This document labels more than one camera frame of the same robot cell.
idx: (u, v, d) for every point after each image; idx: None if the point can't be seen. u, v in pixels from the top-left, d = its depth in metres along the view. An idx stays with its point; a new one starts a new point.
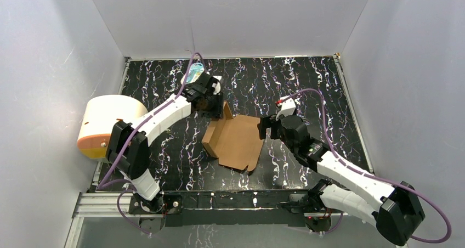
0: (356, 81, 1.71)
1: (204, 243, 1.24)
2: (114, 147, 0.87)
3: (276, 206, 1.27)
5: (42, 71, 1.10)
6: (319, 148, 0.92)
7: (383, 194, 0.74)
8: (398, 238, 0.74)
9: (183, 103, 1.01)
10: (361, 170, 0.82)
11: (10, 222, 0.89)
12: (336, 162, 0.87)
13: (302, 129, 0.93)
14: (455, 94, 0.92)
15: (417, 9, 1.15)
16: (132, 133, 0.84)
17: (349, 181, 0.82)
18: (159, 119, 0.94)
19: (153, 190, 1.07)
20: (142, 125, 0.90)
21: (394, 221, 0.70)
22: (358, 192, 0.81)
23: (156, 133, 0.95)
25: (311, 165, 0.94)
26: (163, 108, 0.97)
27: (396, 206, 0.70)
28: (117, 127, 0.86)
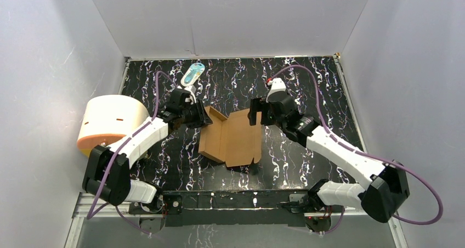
0: (356, 81, 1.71)
1: (204, 243, 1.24)
2: (91, 175, 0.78)
3: (276, 206, 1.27)
5: (42, 71, 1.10)
6: (309, 123, 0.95)
7: (373, 172, 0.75)
8: (382, 215, 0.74)
9: (161, 124, 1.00)
10: (352, 146, 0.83)
11: (10, 222, 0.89)
12: (327, 137, 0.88)
13: (287, 103, 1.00)
14: (455, 95, 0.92)
15: (417, 9, 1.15)
16: (113, 157, 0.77)
17: (339, 158, 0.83)
18: (139, 141, 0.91)
19: (150, 193, 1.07)
20: (122, 147, 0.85)
21: (381, 198, 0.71)
22: (349, 170, 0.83)
23: (136, 155, 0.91)
25: (300, 139, 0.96)
26: (141, 130, 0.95)
27: (384, 184, 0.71)
28: (94, 152, 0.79)
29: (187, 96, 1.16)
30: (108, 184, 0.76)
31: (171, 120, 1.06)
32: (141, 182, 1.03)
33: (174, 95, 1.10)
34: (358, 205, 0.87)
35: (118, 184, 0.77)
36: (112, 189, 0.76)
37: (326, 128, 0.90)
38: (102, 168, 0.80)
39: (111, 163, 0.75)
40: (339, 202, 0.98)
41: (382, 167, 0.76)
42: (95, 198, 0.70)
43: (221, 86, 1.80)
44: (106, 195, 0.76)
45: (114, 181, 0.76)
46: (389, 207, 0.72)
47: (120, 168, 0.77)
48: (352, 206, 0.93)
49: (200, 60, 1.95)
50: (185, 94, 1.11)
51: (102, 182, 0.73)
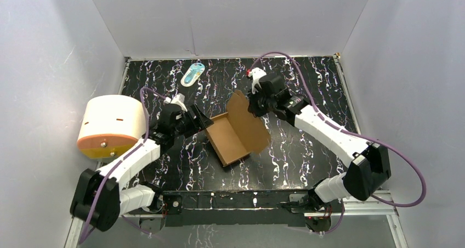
0: (356, 81, 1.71)
1: (204, 243, 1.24)
2: (79, 199, 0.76)
3: (276, 206, 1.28)
5: (42, 71, 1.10)
6: (299, 102, 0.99)
7: (356, 150, 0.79)
8: (362, 193, 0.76)
9: (153, 146, 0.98)
10: (338, 126, 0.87)
11: (10, 222, 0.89)
12: (315, 116, 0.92)
13: (276, 82, 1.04)
14: (455, 94, 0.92)
15: (417, 9, 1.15)
16: (103, 181, 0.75)
17: (324, 135, 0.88)
18: (130, 164, 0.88)
19: (148, 198, 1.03)
20: (113, 171, 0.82)
21: (361, 174, 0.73)
22: (334, 148, 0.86)
23: (126, 178, 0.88)
25: (288, 117, 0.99)
26: (132, 152, 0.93)
27: (364, 161, 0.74)
28: (83, 176, 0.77)
29: (179, 113, 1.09)
30: (96, 210, 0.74)
31: (164, 142, 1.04)
32: (136, 190, 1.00)
33: (164, 116, 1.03)
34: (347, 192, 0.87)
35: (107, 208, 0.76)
36: (101, 214, 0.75)
37: (314, 107, 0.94)
38: (91, 191, 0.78)
39: (100, 189, 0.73)
40: (333, 195, 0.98)
41: (366, 145, 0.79)
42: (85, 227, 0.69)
43: (221, 87, 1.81)
44: (94, 220, 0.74)
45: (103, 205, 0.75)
46: (368, 182, 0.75)
47: (109, 193, 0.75)
48: (345, 196, 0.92)
49: (200, 60, 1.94)
50: (176, 112, 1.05)
51: (91, 210, 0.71)
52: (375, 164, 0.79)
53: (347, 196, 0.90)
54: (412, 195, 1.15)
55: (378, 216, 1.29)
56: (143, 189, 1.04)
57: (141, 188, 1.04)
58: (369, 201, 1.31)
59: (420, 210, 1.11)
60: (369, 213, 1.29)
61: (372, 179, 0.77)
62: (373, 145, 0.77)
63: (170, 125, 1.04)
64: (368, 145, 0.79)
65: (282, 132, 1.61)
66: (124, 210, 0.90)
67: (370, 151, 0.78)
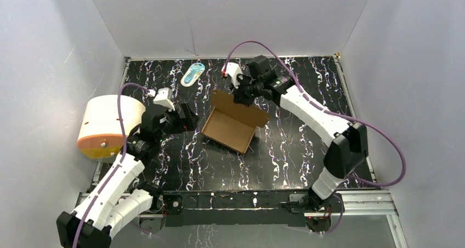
0: (356, 81, 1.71)
1: (204, 243, 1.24)
2: (65, 240, 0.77)
3: (276, 206, 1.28)
5: (42, 70, 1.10)
6: (285, 82, 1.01)
7: (336, 130, 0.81)
8: (340, 169, 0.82)
9: (131, 165, 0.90)
10: (322, 106, 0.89)
11: (10, 222, 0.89)
12: (300, 97, 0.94)
13: (261, 63, 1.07)
14: (455, 94, 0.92)
15: (417, 9, 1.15)
16: (78, 229, 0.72)
17: (308, 114, 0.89)
18: (107, 197, 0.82)
19: (146, 202, 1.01)
20: (89, 211, 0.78)
21: (340, 153, 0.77)
22: (316, 128, 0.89)
23: (108, 209, 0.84)
25: (273, 97, 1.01)
26: (109, 180, 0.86)
27: (344, 140, 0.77)
28: (60, 220, 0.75)
29: (162, 116, 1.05)
30: None
31: (147, 151, 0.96)
32: (131, 201, 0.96)
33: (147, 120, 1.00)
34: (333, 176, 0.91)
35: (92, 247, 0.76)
36: None
37: (300, 88, 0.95)
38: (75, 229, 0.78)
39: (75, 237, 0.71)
40: (326, 187, 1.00)
41: (347, 125, 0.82)
42: None
43: (221, 86, 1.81)
44: None
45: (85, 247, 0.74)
46: (345, 161, 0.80)
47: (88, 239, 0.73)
48: (335, 185, 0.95)
49: (200, 60, 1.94)
50: (158, 116, 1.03)
51: None
52: (355, 144, 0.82)
53: (336, 182, 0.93)
54: (413, 196, 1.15)
55: (378, 216, 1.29)
56: (139, 197, 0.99)
57: (137, 195, 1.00)
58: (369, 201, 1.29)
59: (421, 211, 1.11)
60: (369, 214, 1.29)
61: (350, 157, 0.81)
62: (353, 127, 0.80)
63: (153, 130, 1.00)
64: (349, 126, 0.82)
65: (282, 132, 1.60)
66: (119, 224, 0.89)
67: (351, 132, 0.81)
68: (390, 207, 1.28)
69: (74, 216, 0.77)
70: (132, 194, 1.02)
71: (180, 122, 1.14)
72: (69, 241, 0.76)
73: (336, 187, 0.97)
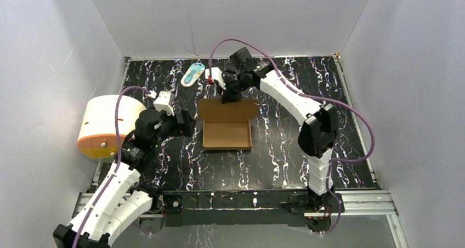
0: (356, 81, 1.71)
1: (204, 243, 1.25)
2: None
3: (276, 206, 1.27)
5: (42, 70, 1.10)
6: (265, 66, 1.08)
7: (308, 111, 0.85)
8: (312, 150, 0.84)
9: (126, 174, 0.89)
10: (297, 90, 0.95)
11: (10, 222, 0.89)
12: (278, 81, 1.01)
13: (243, 52, 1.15)
14: (455, 94, 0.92)
15: (417, 8, 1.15)
16: (74, 242, 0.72)
17: (284, 96, 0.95)
18: (102, 208, 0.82)
19: (145, 203, 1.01)
20: (84, 224, 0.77)
21: (311, 133, 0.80)
22: (291, 110, 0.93)
23: (105, 219, 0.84)
25: (255, 80, 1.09)
26: (104, 190, 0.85)
27: (315, 120, 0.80)
28: (56, 234, 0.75)
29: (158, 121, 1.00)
30: None
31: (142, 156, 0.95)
32: (130, 205, 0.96)
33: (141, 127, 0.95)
34: (314, 159, 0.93)
35: None
36: None
37: (277, 72, 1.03)
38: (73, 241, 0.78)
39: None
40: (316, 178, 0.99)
41: (318, 107, 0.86)
42: None
43: None
44: None
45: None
46: (318, 141, 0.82)
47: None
48: (321, 172, 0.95)
49: (200, 60, 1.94)
50: (153, 121, 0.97)
51: None
52: (325, 125, 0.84)
53: (319, 167, 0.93)
54: (413, 196, 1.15)
55: (378, 216, 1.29)
56: (137, 199, 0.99)
57: (136, 198, 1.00)
58: (369, 201, 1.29)
59: (420, 211, 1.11)
60: (369, 214, 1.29)
61: (322, 137, 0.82)
62: (324, 108, 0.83)
63: (148, 137, 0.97)
64: (320, 108, 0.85)
65: (282, 132, 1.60)
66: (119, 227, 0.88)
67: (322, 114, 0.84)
68: (391, 207, 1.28)
69: (69, 230, 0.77)
70: (132, 196, 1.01)
71: (177, 125, 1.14)
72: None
73: (325, 175, 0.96)
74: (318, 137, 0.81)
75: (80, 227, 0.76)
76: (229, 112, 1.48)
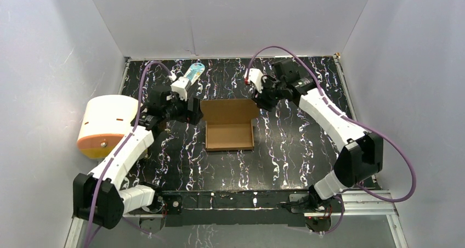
0: (356, 81, 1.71)
1: (204, 243, 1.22)
2: (79, 204, 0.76)
3: (276, 206, 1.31)
5: (42, 70, 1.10)
6: (307, 84, 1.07)
7: (350, 136, 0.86)
8: (349, 178, 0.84)
9: (144, 134, 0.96)
10: (340, 112, 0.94)
11: (10, 221, 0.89)
12: (319, 100, 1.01)
13: (286, 64, 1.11)
14: (456, 94, 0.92)
15: (417, 8, 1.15)
16: (98, 185, 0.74)
17: (324, 117, 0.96)
18: (122, 159, 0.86)
19: (148, 196, 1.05)
20: (106, 172, 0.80)
21: (351, 161, 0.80)
22: (330, 129, 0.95)
23: (123, 173, 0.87)
25: (294, 96, 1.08)
26: (123, 145, 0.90)
27: (356, 148, 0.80)
28: (76, 182, 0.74)
29: (169, 93, 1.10)
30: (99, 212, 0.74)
31: (156, 124, 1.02)
32: (136, 189, 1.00)
33: (154, 96, 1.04)
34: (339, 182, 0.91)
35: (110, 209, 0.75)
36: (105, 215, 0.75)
37: (320, 91, 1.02)
38: (89, 195, 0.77)
39: (95, 194, 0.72)
40: (328, 190, 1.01)
41: (362, 133, 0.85)
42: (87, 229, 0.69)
43: (221, 86, 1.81)
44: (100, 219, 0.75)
45: (103, 208, 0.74)
46: (355, 171, 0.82)
47: (107, 195, 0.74)
48: (339, 190, 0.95)
49: (200, 60, 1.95)
50: (165, 92, 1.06)
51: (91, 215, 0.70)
52: (368, 154, 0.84)
53: (340, 188, 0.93)
54: (413, 196, 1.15)
55: (378, 216, 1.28)
56: (143, 188, 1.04)
57: (140, 187, 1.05)
58: (369, 201, 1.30)
59: (421, 211, 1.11)
60: (369, 213, 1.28)
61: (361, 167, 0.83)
62: (369, 135, 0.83)
63: (161, 107, 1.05)
64: (364, 134, 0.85)
65: (282, 132, 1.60)
66: (128, 210, 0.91)
67: (366, 140, 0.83)
68: (390, 207, 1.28)
69: (91, 177, 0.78)
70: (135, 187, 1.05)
71: (185, 112, 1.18)
72: (85, 205, 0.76)
73: (339, 192, 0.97)
74: (357, 166, 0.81)
75: (103, 173, 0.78)
76: (229, 112, 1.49)
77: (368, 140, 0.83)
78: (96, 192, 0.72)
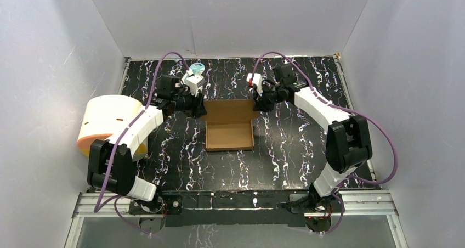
0: (356, 81, 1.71)
1: (204, 243, 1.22)
2: (94, 169, 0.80)
3: (276, 206, 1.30)
5: (42, 71, 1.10)
6: (302, 85, 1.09)
7: (335, 118, 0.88)
8: (338, 161, 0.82)
9: (156, 112, 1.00)
10: (327, 101, 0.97)
11: (9, 221, 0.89)
12: (311, 94, 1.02)
13: (285, 67, 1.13)
14: (455, 94, 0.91)
15: (417, 8, 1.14)
16: (115, 147, 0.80)
17: (315, 109, 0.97)
18: (136, 130, 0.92)
19: (151, 190, 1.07)
20: (122, 139, 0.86)
21: (336, 139, 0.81)
22: (319, 118, 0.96)
23: (135, 144, 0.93)
25: (290, 96, 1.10)
26: (137, 119, 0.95)
27: (341, 128, 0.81)
28: (95, 146, 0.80)
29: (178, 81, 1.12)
30: (114, 176, 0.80)
31: (165, 107, 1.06)
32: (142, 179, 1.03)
33: (165, 81, 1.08)
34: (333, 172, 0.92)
35: (123, 175, 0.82)
36: (119, 180, 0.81)
37: (311, 86, 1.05)
38: (104, 160, 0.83)
39: (113, 155, 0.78)
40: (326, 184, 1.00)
41: (348, 117, 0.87)
42: (102, 189, 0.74)
43: (221, 86, 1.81)
44: (112, 185, 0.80)
45: (118, 171, 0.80)
46: (345, 153, 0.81)
47: (124, 158, 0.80)
48: (334, 181, 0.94)
49: (200, 60, 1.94)
50: (175, 79, 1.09)
51: (107, 174, 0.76)
52: (357, 141, 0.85)
53: (334, 179, 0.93)
54: (414, 196, 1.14)
55: (378, 216, 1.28)
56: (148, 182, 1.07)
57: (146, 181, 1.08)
58: (369, 201, 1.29)
59: (421, 211, 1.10)
60: (369, 213, 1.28)
61: (351, 150, 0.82)
62: (354, 118, 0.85)
63: (170, 93, 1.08)
64: (349, 118, 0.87)
65: (282, 132, 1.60)
66: (133, 192, 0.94)
67: (352, 124, 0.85)
68: (391, 207, 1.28)
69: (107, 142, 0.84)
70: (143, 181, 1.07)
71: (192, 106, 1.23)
72: (99, 170, 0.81)
73: (336, 185, 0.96)
74: (345, 147, 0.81)
75: (119, 139, 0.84)
76: (231, 112, 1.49)
77: (353, 123, 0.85)
78: (113, 154, 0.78)
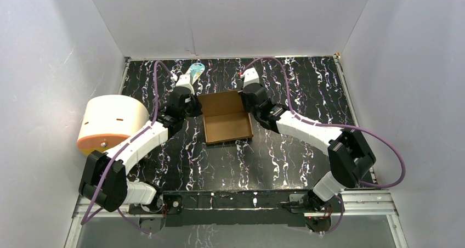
0: (356, 81, 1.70)
1: (204, 243, 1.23)
2: (88, 180, 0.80)
3: (276, 206, 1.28)
5: (42, 71, 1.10)
6: (279, 111, 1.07)
7: (331, 137, 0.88)
8: (349, 180, 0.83)
9: (160, 129, 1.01)
10: (313, 121, 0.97)
11: (9, 221, 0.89)
12: (293, 118, 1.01)
13: (259, 94, 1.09)
14: (455, 94, 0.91)
15: (418, 9, 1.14)
16: (109, 165, 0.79)
17: (301, 131, 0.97)
18: (136, 146, 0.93)
19: (150, 193, 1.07)
20: (119, 153, 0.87)
21: (341, 158, 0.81)
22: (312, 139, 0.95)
23: (134, 160, 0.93)
25: (272, 127, 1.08)
26: (140, 135, 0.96)
27: (341, 147, 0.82)
28: (91, 158, 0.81)
29: (188, 96, 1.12)
30: (104, 191, 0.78)
31: (172, 124, 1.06)
32: (140, 184, 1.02)
33: (174, 99, 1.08)
34: (338, 182, 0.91)
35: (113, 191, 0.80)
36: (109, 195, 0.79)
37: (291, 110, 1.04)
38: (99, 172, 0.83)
39: (107, 170, 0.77)
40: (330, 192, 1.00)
41: (340, 132, 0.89)
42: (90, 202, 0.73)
43: (221, 86, 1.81)
44: (101, 199, 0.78)
45: (109, 186, 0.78)
46: (351, 168, 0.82)
47: (117, 175, 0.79)
48: (340, 189, 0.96)
49: (200, 60, 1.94)
50: (185, 95, 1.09)
51: (98, 187, 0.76)
52: (357, 151, 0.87)
53: (341, 187, 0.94)
54: (413, 196, 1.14)
55: (378, 216, 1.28)
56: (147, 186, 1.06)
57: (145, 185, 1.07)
58: (369, 201, 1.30)
59: (420, 210, 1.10)
60: (369, 213, 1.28)
61: (356, 164, 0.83)
62: (346, 131, 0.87)
63: (179, 108, 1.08)
64: (342, 131, 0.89)
65: None
66: (127, 202, 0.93)
67: (347, 137, 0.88)
68: (391, 207, 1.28)
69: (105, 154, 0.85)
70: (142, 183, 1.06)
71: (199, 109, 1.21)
72: (92, 181, 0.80)
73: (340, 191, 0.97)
74: (350, 164, 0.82)
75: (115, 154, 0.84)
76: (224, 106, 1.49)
77: (349, 136, 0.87)
78: (107, 169, 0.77)
